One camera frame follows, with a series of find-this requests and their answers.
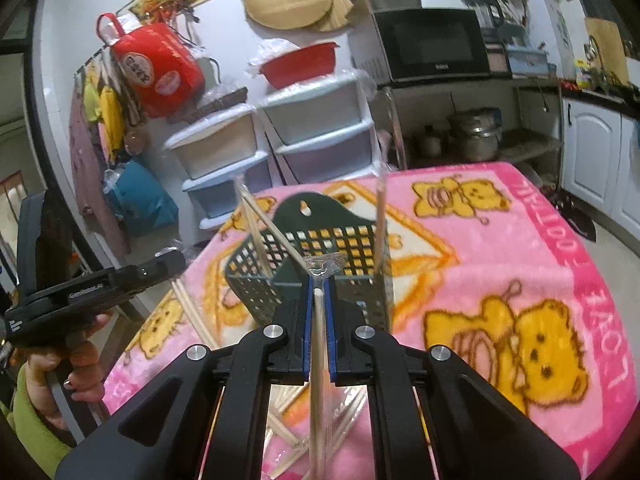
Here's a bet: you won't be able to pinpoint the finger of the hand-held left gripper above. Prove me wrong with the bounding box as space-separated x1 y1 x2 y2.
112 249 187 297

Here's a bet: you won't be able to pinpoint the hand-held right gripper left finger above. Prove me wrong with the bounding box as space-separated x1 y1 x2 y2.
55 292 315 480

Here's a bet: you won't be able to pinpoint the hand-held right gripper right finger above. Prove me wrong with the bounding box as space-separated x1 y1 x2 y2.
325 280 581 480

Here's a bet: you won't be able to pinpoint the bunch of chopsticks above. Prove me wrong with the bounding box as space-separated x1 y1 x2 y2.
170 157 398 480

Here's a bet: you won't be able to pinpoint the green plastic utensil basket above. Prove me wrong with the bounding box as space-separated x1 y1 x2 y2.
223 192 396 333

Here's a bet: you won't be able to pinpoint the person's left hand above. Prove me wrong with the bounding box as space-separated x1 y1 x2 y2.
22 340 101 431

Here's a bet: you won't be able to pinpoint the blue plastic bag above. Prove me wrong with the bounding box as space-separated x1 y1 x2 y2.
107 160 180 233

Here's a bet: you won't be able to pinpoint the pink hanging garment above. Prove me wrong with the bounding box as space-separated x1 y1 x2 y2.
67 85 133 258

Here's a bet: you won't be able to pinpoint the pink printed blanket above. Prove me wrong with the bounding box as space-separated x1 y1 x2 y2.
102 160 640 480

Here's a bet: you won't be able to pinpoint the yellow hanging cloths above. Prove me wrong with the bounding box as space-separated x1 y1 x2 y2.
80 57 136 161

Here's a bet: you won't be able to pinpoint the woven basket tray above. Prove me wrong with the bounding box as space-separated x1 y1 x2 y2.
182 86 249 123

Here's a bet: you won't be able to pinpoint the red fabric bag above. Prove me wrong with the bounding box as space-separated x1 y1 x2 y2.
96 12 207 118

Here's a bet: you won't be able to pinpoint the grey-topped plastic drawer unit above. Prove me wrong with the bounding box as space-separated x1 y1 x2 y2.
260 71 383 186

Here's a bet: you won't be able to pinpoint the red plastic basin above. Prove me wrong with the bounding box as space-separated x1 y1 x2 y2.
257 42 341 90

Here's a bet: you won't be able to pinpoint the stacked steel pots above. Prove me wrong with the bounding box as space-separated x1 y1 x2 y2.
447 107 503 161

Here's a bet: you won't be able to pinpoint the black slippers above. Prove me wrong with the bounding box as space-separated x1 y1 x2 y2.
552 190 598 241

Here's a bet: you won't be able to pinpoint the metal kitchen rack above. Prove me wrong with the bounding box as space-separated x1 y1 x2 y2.
385 77 563 171

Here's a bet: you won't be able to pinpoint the black microwave oven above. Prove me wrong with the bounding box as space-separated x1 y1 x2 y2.
350 7 492 86

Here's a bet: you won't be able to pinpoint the white kitchen cabinets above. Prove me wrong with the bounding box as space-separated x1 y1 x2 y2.
557 97 640 241

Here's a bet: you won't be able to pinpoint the black blender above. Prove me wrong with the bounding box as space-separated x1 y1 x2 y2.
462 0 503 31

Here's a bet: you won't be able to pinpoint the wooden cutting board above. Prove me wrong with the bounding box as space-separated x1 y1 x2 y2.
584 16 630 86

